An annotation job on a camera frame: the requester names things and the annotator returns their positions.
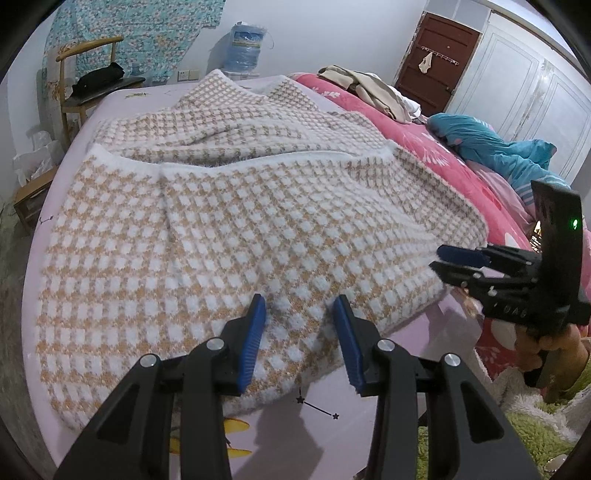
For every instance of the pink floral blanket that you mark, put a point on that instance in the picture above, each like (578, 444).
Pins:
(415, 143)

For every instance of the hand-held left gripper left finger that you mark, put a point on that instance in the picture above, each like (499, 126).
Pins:
(251, 341)

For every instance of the beige clothes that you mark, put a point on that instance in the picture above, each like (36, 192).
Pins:
(364, 87)

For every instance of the wooden chair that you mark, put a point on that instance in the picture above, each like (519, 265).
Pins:
(69, 106)

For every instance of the white plastic bag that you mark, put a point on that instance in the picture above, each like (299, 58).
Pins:
(39, 154)

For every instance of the person's right hand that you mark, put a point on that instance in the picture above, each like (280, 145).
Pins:
(570, 350)

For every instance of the green fluffy garment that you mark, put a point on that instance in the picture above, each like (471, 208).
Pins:
(531, 434)

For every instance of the blue water bottle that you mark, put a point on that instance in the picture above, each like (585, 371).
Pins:
(247, 46)

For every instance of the small hanging beige cloth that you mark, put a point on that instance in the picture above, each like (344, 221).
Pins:
(425, 63)

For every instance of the pink striped sheet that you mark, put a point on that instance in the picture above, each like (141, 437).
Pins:
(510, 194)

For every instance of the beige houndstooth knit coat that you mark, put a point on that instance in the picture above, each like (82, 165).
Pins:
(207, 230)

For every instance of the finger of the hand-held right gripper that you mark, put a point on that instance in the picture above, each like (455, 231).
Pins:
(461, 255)
(455, 273)

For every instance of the white cloth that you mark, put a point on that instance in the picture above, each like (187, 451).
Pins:
(411, 108)

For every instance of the teal floral wall cloth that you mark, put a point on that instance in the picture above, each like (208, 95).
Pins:
(138, 37)

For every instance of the wall socket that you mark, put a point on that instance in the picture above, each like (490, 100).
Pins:
(188, 75)

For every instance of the brown door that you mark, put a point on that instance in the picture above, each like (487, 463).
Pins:
(438, 69)

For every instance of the small wooden stool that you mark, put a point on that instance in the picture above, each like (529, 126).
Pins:
(32, 203)

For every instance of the black bag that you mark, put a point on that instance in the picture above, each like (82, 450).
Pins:
(99, 78)

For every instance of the white water dispenser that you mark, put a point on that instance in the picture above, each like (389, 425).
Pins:
(238, 74)

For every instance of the white wardrobe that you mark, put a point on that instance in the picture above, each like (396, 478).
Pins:
(521, 83)

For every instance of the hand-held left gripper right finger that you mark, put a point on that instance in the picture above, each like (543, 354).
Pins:
(348, 341)

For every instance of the teal quilt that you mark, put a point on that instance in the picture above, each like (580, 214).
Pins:
(498, 147)

